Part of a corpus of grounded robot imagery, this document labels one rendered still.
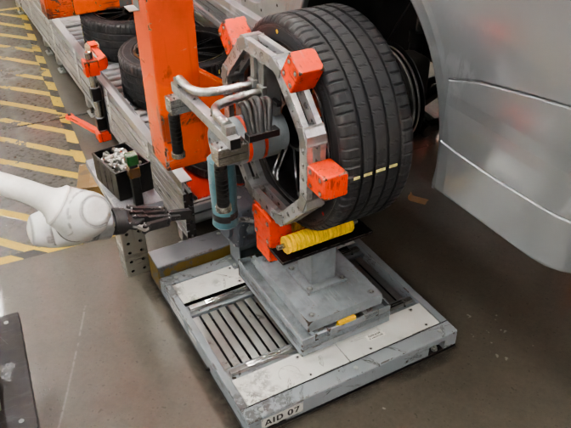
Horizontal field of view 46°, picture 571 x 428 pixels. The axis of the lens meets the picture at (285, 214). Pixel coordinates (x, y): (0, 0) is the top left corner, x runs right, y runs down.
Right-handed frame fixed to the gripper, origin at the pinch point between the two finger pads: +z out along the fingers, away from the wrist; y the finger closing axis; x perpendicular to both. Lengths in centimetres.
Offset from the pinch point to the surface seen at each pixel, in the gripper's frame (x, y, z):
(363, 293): 31, -15, 69
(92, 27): 8, 232, 60
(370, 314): 37, -20, 71
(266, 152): -19.3, -2.4, 24.2
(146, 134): 21, 107, 40
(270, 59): -47, -4, 18
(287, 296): 37, -2, 47
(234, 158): -23.6, -14.0, 5.8
